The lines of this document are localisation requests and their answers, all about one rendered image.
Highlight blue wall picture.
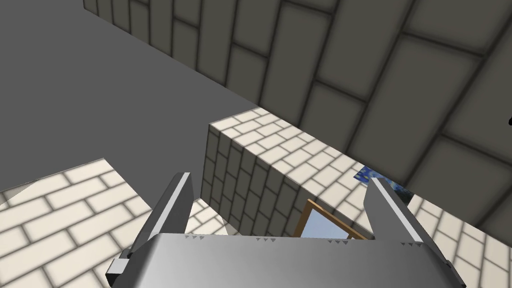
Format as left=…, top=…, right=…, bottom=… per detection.
left=353, top=165, right=415, bottom=205

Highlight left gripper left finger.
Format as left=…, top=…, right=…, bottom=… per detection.
left=130, top=172, right=194, bottom=254

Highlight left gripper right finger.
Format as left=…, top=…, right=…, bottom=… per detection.
left=363, top=177, right=443, bottom=263

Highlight wooden framed window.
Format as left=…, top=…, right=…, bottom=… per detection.
left=293, top=198, right=368, bottom=241

